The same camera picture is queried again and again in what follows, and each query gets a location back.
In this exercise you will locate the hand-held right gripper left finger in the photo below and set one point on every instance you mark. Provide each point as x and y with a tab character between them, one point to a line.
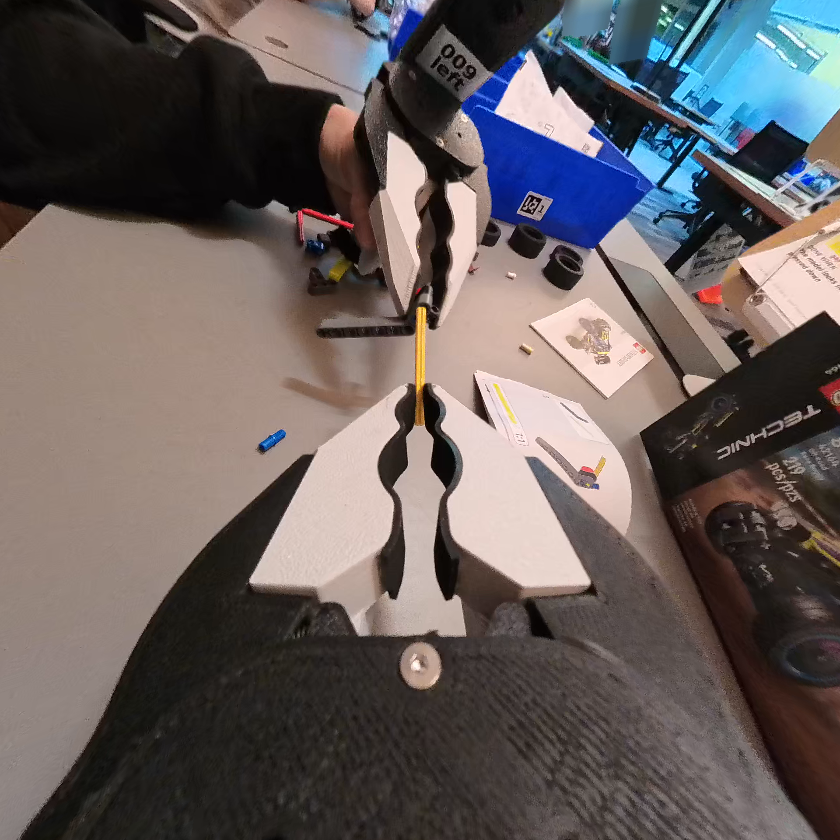
328	518

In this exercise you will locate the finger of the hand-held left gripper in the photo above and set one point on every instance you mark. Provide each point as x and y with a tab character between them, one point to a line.
397	223
459	243

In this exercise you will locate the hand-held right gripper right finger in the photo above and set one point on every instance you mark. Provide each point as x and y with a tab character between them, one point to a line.
505	518

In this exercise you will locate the black lego beam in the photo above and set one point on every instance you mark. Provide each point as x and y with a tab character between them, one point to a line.
361	327

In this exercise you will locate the yellow lego axle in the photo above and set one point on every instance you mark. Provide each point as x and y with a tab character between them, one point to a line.
420	354

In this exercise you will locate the person's left forearm black sleeve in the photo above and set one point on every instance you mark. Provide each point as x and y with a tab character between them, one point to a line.
131	118

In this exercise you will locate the black lego tire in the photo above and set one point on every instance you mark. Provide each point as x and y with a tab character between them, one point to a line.
527	240
491	233
563	272
568	252

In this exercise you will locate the black lego part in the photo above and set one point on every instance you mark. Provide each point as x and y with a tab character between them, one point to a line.
344	243

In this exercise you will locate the yellow lego piece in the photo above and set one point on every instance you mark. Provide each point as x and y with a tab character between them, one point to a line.
340	270

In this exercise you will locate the red lego axle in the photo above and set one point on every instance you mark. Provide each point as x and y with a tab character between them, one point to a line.
321	218

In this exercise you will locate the small blue lego piece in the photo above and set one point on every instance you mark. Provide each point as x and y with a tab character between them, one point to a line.
316	247

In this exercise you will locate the blue lego pin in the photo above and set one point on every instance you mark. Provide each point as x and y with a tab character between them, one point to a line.
271	440

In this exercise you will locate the black angled lego piece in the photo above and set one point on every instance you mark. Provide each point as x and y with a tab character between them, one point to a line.
320	282

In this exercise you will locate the open lego instruction booklet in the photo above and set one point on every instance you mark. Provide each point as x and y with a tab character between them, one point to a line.
558	426

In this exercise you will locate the small lego instruction booklet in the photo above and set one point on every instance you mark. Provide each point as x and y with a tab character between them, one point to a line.
590	348

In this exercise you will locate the black lego set box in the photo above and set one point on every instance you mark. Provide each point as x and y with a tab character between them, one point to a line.
754	525

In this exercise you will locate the white papers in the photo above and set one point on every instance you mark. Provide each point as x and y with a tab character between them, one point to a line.
535	105

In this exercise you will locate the blue plastic bin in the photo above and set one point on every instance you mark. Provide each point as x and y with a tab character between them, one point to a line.
558	184

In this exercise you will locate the grey metal panel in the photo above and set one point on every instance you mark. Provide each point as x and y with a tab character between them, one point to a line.
669	315

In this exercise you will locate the orange plastic object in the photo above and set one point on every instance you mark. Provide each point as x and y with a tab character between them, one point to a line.
709	295

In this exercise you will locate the cardboard box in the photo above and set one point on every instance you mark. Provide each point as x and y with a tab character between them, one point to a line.
741	269

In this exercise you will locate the wooden office desk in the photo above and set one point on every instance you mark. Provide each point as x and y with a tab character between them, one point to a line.
741	184

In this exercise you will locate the white printed sheets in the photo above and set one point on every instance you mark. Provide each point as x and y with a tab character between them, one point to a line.
794	282

